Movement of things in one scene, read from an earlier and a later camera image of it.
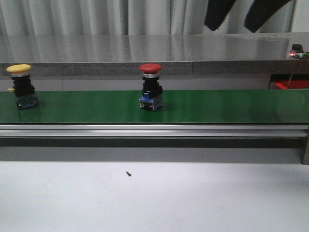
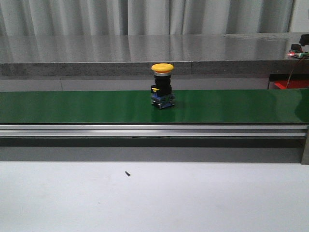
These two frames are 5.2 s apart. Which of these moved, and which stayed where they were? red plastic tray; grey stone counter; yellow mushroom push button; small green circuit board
Moved: yellow mushroom push button
Stayed: red plastic tray; small green circuit board; grey stone counter
